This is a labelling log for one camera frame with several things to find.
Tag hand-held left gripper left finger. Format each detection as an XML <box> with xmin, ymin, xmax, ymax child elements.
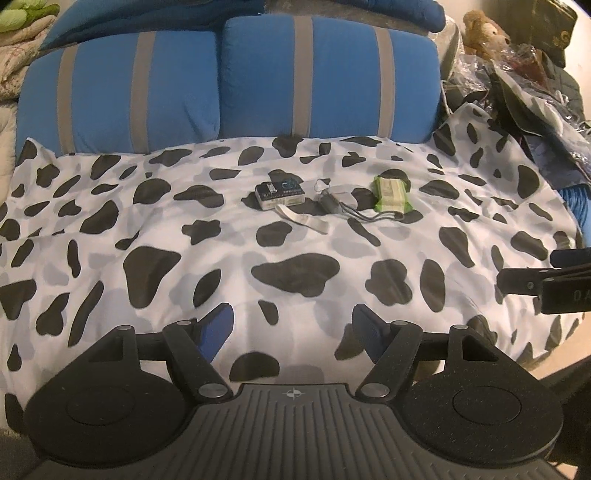
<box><xmin>99</xmin><ymin>303</ymin><xmax>235</xmax><ymax>403</ymax></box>

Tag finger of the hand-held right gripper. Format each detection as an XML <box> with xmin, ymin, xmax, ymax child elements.
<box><xmin>550</xmin><ymin>248</ymin><xmax>591</xmax><ymax>269</ymax></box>
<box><xmin>496</xmin><ymin>267</ymin><xmax>591</xmax><ymax>297</ymax></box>

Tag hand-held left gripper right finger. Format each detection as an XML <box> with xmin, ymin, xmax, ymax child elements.
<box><xmin>351</xmin><ymin>303</ymin><xmax>513</xmax><ymax>403</ymax></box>

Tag cow print blanket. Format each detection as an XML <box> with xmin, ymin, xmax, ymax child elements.
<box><xmin>0</xmin><ymin>102</ymin><xmax>583</xmax><ymax>430</ymax></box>

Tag green wipes packet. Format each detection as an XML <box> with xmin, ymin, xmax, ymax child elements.
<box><xmin>372</xmin><ymin>174</ymin><xmax>413</xmax><ymax>215</ymax></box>

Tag small black white box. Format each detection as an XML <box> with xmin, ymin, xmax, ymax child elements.
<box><xmin>255</xmin><ymin>177</ymin><xmax>306</xmax><ymax>209</ymax></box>

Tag pile of clothes and bags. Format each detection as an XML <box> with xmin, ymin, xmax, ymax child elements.
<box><xmin>442</xmin><ymin>41</ymin><xmax>591</xmax><ymax>185</ymax></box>

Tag dark bag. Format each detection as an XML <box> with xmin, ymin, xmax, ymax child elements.
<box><xmin>525</xmin><ymin>0</ymin><xmax>579</xmax><ymax>68</ymax></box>

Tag brown teddy bear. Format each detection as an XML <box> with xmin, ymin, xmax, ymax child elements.
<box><xmin>462</xmin><ymin>9</ymin><xmax>512</xmax><ymax>60</ymax></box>

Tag blue grey striped pillow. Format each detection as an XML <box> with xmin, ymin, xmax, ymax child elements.
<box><xmin>220</xmin><ymin>15</ymin><xmax>443</xmax><ymax>145</ymax></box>
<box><xmin>15</xmin><ymin>31</ymin><xmax>221</xmax><ymax>157</ymax></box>

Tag dark blue pillow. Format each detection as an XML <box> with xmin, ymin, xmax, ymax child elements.
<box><xmin>41</xmin><ymin>0</ymin><xmax>448</xmax><ymax>52</ymax></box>

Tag beige quilt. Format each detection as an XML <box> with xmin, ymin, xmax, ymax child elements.
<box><xmin>0</xmin><ymin>14</ymin><xmax>58</xmax><ymax>104</ymax></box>

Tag green plush toy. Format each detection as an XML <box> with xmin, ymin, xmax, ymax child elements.
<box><xmin>0</xmin><ymin>0</ymin><xmax>62</xmax><ymax>34</ymax></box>

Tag blue coiled cord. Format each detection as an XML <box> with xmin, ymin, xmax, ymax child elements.
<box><xmin>560</xmin><ymin>184</ymin><xmax>591</xmax><ymax>228</ymax></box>

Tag grey charging cable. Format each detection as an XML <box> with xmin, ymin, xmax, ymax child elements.
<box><xmin>316</xmin><ymin>191</ymin><xmax>403</xmax><ymax>224</ymax></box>

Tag white strap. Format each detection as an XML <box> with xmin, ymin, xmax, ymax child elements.
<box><xmin>275</xmin><ymin>205</ymin><xmax>331</xmax><ymax>234</ymax></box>

